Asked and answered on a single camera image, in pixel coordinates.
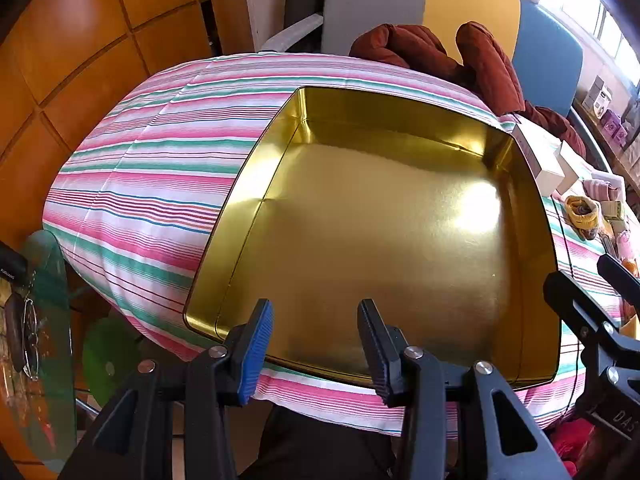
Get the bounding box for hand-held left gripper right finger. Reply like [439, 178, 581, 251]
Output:
[356, 299, 571, 480]

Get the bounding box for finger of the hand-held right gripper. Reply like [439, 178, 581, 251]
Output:
[597, 254, 640, 293]
[543, 271, 640, 376]

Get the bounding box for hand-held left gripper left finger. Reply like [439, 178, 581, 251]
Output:
[60, 299, 275, 480]

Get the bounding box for yellow sock toy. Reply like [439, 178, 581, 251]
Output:
[565, 195, 601, 241]

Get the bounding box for white cardboard box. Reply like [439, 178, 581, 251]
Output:
[510, 121, 566, 193]
[554, 141, 581, 196]

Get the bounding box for gold tin tray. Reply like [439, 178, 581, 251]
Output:
[183, 86, 562, 388]

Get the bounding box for person's right forearm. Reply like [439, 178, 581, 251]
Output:
[547, 412, 640, 480]

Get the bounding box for pink fabric item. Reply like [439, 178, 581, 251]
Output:
[582, 177, 626, 206]

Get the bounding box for wooden side desk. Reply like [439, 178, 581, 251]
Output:
[572, 90, 640, 181]

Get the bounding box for green stool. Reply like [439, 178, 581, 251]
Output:
[82, 317, 146, 396]

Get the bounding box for white carton with print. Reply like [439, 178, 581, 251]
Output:
[582, 76, 613, 118]

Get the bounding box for glass side table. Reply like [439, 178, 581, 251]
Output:
[0, 230, 78, 471]

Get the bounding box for striped tablecloth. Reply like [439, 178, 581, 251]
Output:
[41, 52, 636, 443]

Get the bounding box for eyeglasses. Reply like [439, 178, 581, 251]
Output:
[5, 295, 41, 381]

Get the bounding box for window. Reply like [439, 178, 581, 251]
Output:
[555, 0, 640, 86]

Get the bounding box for black case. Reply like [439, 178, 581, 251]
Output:
[0, 242, 31, 288]

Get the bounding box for red-brown padded jacket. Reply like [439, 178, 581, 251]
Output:
[349, 21, 596, 161]

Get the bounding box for grey yellow blue chair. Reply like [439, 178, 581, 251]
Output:
[259, 0, 616, 176]

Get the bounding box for wooden cabinet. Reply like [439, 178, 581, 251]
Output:
[0, 0, 261, 241]

